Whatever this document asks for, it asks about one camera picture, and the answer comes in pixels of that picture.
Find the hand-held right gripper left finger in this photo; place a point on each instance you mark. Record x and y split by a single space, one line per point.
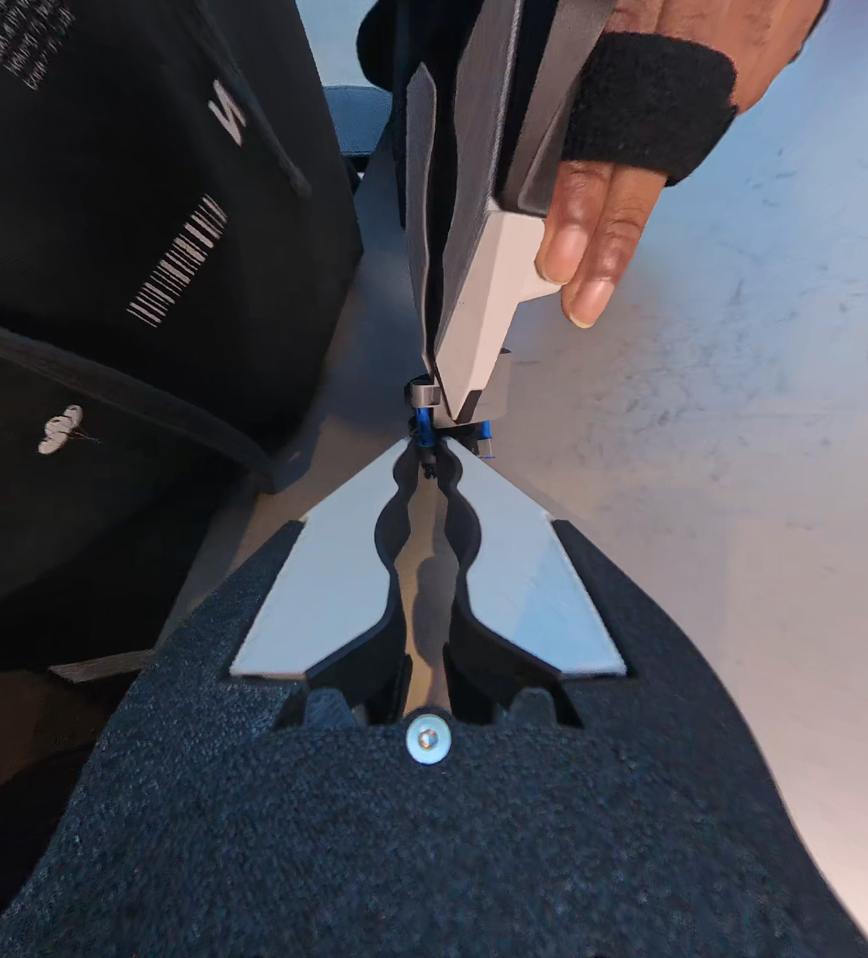
321 591

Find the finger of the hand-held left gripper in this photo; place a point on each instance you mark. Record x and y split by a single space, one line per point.
493 299
420 187

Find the grey chair seat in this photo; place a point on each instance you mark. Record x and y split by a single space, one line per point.
359 116

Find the grey toy bracket piece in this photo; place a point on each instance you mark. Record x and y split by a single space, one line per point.
502 389

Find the grey desk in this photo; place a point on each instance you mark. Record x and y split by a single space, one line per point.
703 486

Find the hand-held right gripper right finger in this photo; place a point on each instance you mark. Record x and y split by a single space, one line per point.
538 599

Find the person's black printed hoodie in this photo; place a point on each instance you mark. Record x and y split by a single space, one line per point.
142 187

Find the person's left hand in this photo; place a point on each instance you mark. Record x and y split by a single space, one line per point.
598 239

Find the black toy wheel assembly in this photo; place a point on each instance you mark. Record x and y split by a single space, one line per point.
423 423

